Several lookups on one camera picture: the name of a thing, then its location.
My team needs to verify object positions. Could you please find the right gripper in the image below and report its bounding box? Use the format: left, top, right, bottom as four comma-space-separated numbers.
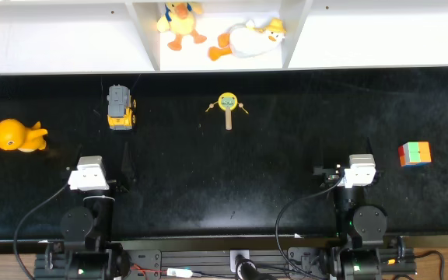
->
312, 135, 376, 186

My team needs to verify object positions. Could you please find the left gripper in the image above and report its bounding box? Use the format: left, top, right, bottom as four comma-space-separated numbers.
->
65, 141, 137, 194

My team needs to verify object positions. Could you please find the grey and yellow toy truck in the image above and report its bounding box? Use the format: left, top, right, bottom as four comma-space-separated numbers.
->
106, 84, 138, 131

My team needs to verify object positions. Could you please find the many-coloured puzzle cube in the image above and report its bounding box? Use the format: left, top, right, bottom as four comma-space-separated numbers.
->
397, 141, 433, 168

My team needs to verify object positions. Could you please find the yellow rubber duck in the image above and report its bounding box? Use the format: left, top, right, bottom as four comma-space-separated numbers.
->
0, 118, 50, 153

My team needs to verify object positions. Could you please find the yellow wooden rattle drum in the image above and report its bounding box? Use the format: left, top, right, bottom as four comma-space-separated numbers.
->
205, 92, 250, 131

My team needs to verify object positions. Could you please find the white shelf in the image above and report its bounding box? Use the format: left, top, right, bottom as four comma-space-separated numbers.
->
0, 0, 448, 76

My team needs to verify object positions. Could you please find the white plush duck yellow hat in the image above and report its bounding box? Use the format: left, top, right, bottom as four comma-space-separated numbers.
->
208, 17, 288, 62

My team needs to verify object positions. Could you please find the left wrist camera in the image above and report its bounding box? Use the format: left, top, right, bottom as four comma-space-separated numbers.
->
67, 156, 110, 192

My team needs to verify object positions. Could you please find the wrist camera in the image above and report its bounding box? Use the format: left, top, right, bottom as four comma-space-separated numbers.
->
342, 153, 378, 189
67, 156, 110, 192

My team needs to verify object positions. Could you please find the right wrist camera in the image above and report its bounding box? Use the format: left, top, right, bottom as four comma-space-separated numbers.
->
342, 153, 378, 189

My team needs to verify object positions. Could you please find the black cable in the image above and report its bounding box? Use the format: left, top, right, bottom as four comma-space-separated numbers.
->
12, 181, 72, 280
274, 175, 346, 280

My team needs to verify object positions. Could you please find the mounting rail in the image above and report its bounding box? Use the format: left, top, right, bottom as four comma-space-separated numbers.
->
33, 235, 446, 280

